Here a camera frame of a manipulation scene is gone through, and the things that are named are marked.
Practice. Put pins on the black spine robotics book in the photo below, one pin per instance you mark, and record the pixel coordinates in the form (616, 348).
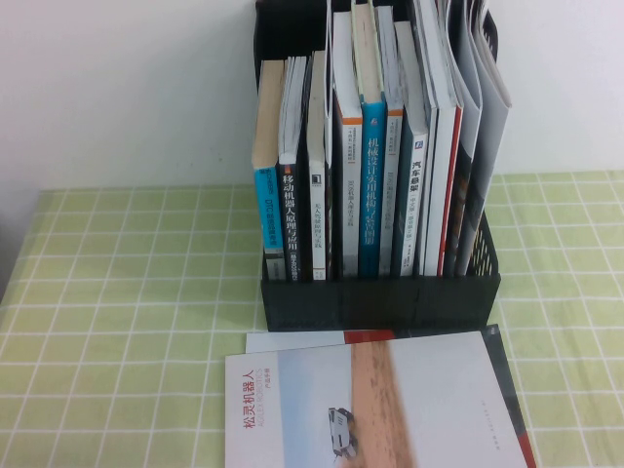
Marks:
(290, 219)

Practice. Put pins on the thin white spine book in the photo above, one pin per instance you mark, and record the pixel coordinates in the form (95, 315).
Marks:
(318, 219)

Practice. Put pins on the cyan spine book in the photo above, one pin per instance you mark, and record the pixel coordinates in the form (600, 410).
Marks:
(268, 209)

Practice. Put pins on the white brochure with red edge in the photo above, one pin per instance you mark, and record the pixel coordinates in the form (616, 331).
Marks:
(441, 170)

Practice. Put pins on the grey spine orange band book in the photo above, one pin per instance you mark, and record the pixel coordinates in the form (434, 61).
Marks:
(388, 205)

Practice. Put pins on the blue spine mechanical design book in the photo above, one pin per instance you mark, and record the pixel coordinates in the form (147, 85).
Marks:
(373, 195)

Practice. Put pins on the brochure with grey red edge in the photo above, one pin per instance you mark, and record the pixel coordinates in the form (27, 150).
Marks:
(292, 341)

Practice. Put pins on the white spine orange band book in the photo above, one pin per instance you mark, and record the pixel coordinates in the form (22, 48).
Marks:
(352, 195)

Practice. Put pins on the grey brochure with dark cover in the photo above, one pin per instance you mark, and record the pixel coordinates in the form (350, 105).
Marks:
(468, 88)

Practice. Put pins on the black plastic book holder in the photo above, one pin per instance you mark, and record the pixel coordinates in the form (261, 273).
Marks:
(380, 304)

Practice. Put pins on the green checked tablecloth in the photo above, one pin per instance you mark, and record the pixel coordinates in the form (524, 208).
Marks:
(122, 292)

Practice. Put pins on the white spine car suspension book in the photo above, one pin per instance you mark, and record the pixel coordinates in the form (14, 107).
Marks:
(414, 205)

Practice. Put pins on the white desert cover robot brochure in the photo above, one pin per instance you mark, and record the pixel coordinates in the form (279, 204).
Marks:
(492, 97)
(439, 390)

